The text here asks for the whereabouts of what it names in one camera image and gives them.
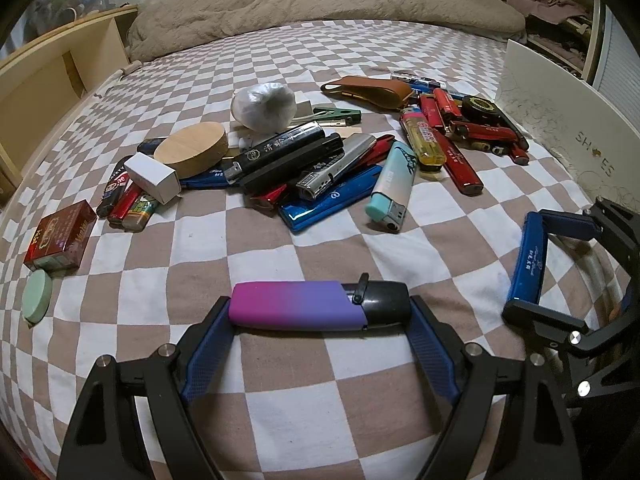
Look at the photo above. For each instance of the dark maroon lighter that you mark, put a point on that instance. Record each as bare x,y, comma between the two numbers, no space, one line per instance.
517,145

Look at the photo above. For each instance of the purple pink gradient lighter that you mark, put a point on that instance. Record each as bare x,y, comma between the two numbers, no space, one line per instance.
290,306

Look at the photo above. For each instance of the white slatted door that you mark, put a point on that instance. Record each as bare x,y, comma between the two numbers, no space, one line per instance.
620,65

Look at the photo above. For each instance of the blue metallic lighter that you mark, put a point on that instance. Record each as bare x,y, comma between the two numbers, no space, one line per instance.
530,260

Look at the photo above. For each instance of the green clip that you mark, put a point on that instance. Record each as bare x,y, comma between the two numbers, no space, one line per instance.
335,116

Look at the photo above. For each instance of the white shoe box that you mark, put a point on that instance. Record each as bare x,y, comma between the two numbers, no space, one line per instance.
565,115

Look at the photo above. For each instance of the red patterned lighter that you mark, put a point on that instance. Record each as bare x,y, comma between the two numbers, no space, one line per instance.
125,206

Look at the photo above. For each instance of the small white block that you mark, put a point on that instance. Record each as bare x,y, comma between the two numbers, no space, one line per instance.
304,108

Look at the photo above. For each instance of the blue flat lighter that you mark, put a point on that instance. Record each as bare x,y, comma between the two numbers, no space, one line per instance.
330,206
205,180

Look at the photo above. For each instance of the red long lighter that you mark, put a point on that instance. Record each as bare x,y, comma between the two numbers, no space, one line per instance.
462,170

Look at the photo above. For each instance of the yellow transparent lighter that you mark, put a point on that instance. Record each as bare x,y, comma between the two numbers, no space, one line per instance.
425,142

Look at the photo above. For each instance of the beige quilted blanket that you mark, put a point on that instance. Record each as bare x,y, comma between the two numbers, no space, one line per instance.
325,15

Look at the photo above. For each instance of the wooden headboard shelf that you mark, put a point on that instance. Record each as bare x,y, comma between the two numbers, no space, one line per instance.
55,75

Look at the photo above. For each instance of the plain black long lighter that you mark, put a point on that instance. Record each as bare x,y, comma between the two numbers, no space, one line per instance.
300,162

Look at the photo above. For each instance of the green round disc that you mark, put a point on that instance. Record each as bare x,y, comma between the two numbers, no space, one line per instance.
37,297

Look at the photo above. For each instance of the white black patterned lighter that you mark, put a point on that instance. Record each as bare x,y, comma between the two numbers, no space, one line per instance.
415,79

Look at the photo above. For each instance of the green brown patterned lighter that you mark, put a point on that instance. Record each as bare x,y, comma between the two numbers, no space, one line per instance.
141,213

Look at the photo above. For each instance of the red flat lighter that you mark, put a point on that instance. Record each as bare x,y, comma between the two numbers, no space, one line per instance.
432,112

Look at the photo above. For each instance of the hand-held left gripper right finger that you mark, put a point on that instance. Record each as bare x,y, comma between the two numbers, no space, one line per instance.
435,355

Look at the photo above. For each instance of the black round tin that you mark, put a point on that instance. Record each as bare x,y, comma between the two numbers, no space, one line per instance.
481,107

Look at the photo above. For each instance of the red lighter gold print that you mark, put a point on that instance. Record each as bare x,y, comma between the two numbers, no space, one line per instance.
485,132

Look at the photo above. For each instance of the checkered bed sheet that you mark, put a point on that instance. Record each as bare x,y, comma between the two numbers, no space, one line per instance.
300,260

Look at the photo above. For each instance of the closet shelf unit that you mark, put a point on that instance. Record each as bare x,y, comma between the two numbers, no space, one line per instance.
595,40

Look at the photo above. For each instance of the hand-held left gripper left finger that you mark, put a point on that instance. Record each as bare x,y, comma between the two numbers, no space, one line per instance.
205,355

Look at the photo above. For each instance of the mint green lighter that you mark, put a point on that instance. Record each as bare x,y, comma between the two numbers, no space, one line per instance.
392,180

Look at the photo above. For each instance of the silver lighter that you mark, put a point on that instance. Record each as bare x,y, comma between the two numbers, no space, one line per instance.
330,170

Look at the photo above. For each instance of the white crinkled plastic bundle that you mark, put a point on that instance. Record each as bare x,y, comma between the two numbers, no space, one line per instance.
262,105

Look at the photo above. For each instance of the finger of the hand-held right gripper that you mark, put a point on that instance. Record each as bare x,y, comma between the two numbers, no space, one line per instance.
570,224
545,317

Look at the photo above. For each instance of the red cigarette box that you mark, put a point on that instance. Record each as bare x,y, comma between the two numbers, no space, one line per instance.
60,235

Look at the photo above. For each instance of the small white box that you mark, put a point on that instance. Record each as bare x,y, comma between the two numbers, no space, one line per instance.
152,177

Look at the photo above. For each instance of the dark patterned lighter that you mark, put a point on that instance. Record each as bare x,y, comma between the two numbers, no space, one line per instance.
112,185

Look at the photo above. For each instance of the round wooden lid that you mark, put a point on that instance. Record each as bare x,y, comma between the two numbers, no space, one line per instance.
190,150

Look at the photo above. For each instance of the black lighter white characters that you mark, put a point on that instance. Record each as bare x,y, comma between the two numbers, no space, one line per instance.
280,147

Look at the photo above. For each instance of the brown leather case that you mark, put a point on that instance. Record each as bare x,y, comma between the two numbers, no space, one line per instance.
370,91

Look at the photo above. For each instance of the dark blue lighter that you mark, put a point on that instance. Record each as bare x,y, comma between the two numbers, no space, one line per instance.
150,146

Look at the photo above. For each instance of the pink clothes pile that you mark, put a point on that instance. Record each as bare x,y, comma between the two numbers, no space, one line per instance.
545,2

